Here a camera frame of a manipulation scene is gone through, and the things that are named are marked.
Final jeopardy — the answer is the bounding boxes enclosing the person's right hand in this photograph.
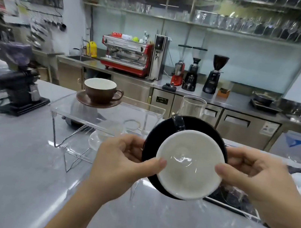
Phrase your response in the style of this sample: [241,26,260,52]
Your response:
[206,143,301,228]

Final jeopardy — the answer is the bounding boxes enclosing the person's left hand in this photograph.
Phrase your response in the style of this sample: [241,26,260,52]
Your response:
[84,129,171,214]

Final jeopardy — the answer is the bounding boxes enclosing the white saucer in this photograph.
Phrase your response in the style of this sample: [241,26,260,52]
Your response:
[87,128,114,154]

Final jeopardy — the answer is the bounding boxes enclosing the white coffee cup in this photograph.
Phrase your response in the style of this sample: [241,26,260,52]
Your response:
[98,119,126,141]

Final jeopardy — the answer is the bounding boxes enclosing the black saucer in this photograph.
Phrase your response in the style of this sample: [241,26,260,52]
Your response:
[135,109,234,207]

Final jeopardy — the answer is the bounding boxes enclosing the clear acrylic two-tier shelf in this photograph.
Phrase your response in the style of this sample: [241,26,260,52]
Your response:
[37,84,167,204]

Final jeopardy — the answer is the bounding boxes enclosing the brown saucer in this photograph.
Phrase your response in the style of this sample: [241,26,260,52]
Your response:
[74,87,123,113]

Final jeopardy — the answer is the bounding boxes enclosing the black coffee cup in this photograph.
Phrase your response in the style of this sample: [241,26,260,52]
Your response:
[150,112,232,206]

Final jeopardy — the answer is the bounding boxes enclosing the brown coffee cup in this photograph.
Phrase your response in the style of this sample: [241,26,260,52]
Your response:
[81,76,126,108]

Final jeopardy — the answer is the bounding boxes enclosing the person's left forearm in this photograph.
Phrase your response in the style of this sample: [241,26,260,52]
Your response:
[40,175,133,228]

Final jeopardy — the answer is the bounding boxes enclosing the glass siphon coffee maker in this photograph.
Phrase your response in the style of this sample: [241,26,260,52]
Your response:
[177,94,208,120]

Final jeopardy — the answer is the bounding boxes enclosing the red coffee grinder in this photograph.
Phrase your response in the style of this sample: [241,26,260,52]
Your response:
[170,43,192,88]

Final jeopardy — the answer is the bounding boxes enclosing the white-bordered black bar mat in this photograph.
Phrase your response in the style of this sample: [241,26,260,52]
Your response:
[203,181,267,223]

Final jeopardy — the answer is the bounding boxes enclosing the white appliance blue logo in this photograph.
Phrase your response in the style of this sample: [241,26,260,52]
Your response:
[268,127,301,162]

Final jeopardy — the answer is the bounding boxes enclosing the steel gooseneck kettle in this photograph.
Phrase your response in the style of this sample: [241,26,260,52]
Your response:
[68,100,108,131]

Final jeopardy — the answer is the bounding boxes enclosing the black induction cooker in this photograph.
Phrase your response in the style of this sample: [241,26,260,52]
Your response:
[248,98,283,115]

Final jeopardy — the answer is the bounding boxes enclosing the stainless steel cabinet unit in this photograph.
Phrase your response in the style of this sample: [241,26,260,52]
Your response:
[47,53,301,157]

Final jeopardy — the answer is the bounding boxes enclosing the black cooking pot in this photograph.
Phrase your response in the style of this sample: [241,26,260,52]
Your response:
[250,90,277,107]

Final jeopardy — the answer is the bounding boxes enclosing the black tamping station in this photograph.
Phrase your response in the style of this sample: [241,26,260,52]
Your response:
[162,82,177,93]

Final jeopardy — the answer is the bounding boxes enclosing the red espresso machine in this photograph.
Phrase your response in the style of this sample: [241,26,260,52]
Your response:
[97,34,154,79]

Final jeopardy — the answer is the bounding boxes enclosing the small wooden box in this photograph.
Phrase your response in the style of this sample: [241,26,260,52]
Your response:
[216,86,231,99]

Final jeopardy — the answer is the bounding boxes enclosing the steel water boiler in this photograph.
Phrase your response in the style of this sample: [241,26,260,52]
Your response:
[147,34,172,82]

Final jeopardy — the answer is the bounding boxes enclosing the black grinder clear hopper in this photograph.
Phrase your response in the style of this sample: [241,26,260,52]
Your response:
[181,45,208,93]

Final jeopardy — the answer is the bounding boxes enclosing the yellow plastic bottle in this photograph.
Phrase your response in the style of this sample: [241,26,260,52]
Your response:
[87,41,99,58]

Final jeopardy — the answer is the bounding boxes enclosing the black grinder dark hopper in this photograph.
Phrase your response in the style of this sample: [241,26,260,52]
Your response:
[201,53,230,97]

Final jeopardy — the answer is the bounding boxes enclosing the black grinder with tray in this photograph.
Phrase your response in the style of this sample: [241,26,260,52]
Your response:
[0,39,59,121]

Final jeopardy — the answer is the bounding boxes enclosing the row of hanging mugs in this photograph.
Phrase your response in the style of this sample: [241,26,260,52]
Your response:
[29,13,69,32]

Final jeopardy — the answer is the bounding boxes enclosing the rows of rack glassware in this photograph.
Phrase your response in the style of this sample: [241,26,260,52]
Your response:
[79,0,301,43]

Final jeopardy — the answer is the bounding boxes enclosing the wall knife rack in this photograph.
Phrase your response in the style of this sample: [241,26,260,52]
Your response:
[26,21,52,51]

